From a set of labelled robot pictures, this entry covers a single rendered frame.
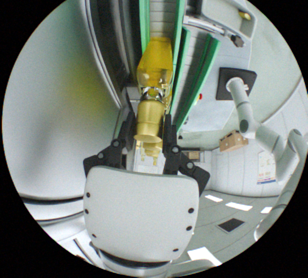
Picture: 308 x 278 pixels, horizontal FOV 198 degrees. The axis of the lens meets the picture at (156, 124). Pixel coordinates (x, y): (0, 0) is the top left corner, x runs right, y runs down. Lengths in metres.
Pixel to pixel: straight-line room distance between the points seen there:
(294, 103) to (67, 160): 3.85
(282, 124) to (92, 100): 3.84
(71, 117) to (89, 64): 0.10
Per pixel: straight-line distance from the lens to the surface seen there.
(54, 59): 0.16
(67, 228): 0.24
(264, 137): 0.43
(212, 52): 0.28
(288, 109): 3.73
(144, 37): 0.24
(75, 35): 0.19
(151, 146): 0.16
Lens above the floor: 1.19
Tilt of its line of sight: 24 degrees down
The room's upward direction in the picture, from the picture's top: 175 degrees counter-clockwise
